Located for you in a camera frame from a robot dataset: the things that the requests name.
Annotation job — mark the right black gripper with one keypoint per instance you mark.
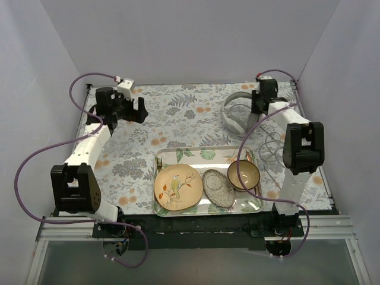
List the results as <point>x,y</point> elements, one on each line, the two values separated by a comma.
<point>256,103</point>

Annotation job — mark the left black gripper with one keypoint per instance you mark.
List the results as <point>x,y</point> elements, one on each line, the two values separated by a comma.
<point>135,110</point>

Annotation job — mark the grey white headphones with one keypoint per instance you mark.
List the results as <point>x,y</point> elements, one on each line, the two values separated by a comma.
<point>236,113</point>

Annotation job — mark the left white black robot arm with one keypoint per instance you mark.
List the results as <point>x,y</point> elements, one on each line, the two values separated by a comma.
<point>75,187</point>

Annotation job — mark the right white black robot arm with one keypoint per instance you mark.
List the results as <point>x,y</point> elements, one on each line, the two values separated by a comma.
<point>303,145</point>

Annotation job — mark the floral patterned table mat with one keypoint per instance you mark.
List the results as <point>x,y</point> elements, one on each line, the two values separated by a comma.
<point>179,116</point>

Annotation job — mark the gold fork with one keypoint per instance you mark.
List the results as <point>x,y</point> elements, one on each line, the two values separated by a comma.
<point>159,164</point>

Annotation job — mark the beige bird plate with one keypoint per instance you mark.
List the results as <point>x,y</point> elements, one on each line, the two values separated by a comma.
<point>178,187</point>

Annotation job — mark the brown beige bowl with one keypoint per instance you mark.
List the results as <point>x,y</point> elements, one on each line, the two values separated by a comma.
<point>249,174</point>

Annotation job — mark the floral white serving tray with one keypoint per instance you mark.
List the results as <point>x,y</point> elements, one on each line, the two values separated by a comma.
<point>203,159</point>

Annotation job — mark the speckled oval dish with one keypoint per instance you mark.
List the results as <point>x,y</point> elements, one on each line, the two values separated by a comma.
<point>218,189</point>

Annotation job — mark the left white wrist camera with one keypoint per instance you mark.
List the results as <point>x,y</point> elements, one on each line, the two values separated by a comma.
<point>125,87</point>

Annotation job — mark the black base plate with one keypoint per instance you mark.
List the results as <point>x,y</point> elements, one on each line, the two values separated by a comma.
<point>193,232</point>

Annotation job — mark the aluminium frame rail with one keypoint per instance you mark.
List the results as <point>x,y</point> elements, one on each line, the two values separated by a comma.
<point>322,227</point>

